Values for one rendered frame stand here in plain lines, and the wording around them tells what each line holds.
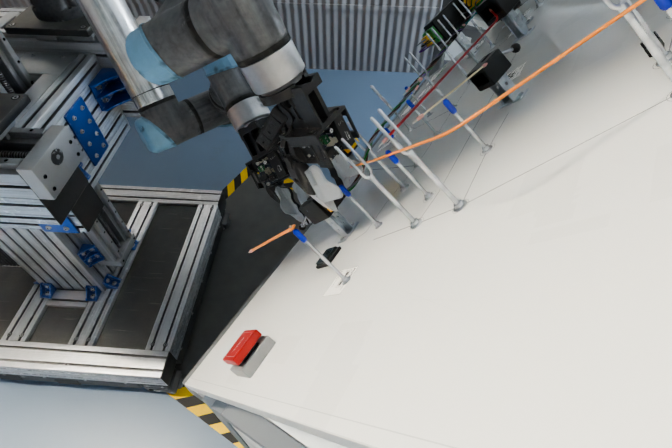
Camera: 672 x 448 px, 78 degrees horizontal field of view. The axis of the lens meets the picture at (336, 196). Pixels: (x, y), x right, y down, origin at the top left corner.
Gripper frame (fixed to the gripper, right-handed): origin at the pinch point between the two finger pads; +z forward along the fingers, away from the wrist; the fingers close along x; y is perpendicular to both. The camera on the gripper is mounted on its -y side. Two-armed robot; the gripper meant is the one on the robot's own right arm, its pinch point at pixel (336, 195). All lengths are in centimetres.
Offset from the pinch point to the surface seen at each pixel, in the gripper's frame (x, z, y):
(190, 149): 65, 35, -189
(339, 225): -0.9, 6.1, -2.1
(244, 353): -26.0, 4.9, -0.3
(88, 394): -54, 63, -127
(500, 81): 19.4, -5.9, 21.0
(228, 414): -31.9, 30.1, -22.8
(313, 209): -2.2, 1.4, -4.3
